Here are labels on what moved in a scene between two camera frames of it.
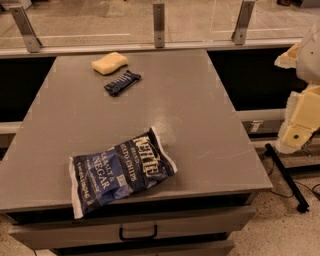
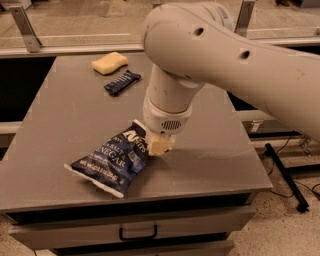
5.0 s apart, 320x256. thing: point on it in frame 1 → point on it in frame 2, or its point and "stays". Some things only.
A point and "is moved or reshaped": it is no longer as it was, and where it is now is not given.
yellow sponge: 109,63 stays
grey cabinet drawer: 196,223 stays
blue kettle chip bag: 103,177 is moved or reshaped
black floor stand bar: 301,202 stays
